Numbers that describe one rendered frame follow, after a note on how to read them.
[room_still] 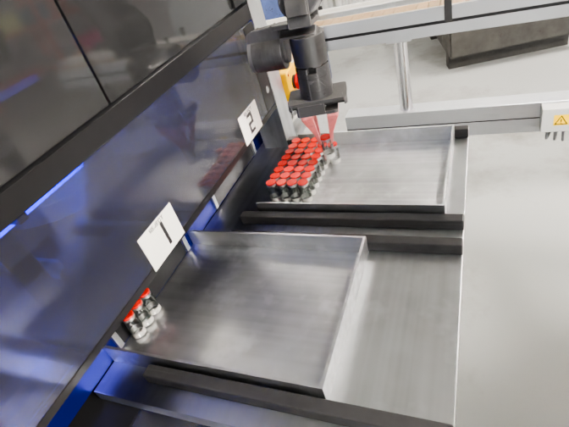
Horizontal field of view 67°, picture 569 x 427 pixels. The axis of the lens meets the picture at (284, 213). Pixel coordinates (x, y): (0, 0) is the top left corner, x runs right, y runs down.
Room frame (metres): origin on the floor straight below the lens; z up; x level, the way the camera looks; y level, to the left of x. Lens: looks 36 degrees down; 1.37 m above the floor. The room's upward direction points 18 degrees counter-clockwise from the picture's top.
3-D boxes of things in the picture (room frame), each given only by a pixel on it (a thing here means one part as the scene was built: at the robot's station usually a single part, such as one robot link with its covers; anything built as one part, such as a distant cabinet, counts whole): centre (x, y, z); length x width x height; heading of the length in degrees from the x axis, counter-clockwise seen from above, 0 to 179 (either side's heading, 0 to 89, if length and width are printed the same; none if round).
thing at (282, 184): (0.78, -0.05, 0.90); 0.18 x 0.02 x 0.05; 149
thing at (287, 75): (1.05, -0.09, 1.00); 0.08 x 0.07 x 0.07; 60
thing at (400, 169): (0.72, -0.17, 0.90); 0.34 x 0.26 x 0.04; 59
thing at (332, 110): (0.72, -0.12, 1.02); 0.07 x 0.07 x 0.09; 74
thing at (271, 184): (0.80, -0.03, 0.90); 0.18 x 0.02 x 0.05; 149
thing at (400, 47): (1.57, -0.60, 0.46); 0.09 x 0.09 x 0.77; 60
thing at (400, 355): (0.59, -0.04, 0.87); 0.70 x 0.48 x 0.02; 150
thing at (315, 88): (0.72, -0.12, 1.09); 0.10 x 0.07 x 0.07; 74
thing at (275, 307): (0.48, 0.10, 0.90); 0.34 x 0.26 x 0.04; 60
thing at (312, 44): (0.72, -0.12, 1.16); 0.07 x 0.06 x 0.07; 67
